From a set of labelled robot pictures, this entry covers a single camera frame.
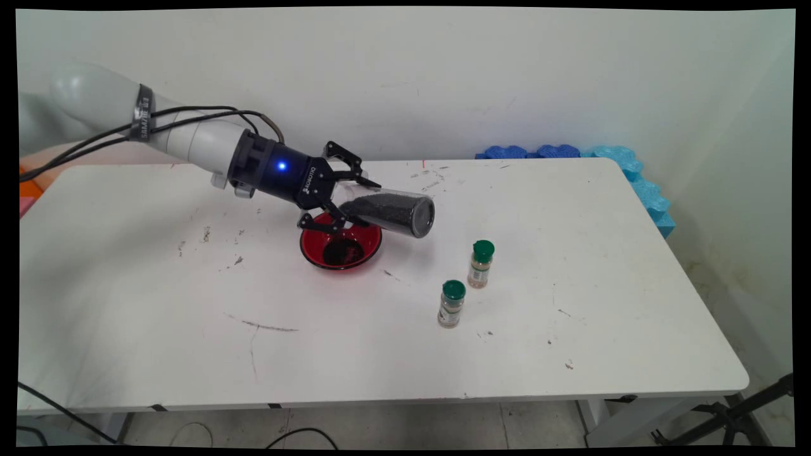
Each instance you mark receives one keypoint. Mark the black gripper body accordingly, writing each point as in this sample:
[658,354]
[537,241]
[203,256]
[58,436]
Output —
[285,171]

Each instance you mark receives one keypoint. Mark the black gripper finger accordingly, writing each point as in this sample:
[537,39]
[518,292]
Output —
[326,218]
[345,163]

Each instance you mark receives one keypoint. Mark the clear jar of black grains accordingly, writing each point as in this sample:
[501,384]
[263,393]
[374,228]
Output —
[393,212]

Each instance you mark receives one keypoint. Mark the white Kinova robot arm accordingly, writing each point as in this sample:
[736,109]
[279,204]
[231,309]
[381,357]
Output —
[190,139]

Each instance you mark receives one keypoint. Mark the red bowl with black rim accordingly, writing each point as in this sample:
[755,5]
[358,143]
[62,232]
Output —
[313,250]

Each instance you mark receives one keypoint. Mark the pile of black grains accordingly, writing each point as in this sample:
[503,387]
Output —
[342,253]

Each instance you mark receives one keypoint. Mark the green-capped spice bottle grey powder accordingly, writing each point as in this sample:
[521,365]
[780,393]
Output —
[451,307]

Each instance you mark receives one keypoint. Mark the dark blue foam mat piece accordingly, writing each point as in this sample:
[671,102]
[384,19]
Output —
[559,151]
[505,152]

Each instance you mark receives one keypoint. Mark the green-capped spice bottle orange powder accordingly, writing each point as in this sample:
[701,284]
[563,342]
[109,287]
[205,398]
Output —
[481,266]

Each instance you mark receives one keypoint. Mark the orange foam block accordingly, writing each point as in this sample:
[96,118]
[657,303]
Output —
[28,183]

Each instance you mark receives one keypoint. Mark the pink foam block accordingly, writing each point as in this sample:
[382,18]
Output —
[26,206]

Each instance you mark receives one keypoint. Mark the light blue foam mat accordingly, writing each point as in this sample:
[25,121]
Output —
[643,183]

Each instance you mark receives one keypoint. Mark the black tripod stand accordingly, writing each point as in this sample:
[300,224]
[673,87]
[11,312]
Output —
[735,415]

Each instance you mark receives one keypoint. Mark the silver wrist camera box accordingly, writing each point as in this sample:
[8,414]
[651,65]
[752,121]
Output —
[244,191]

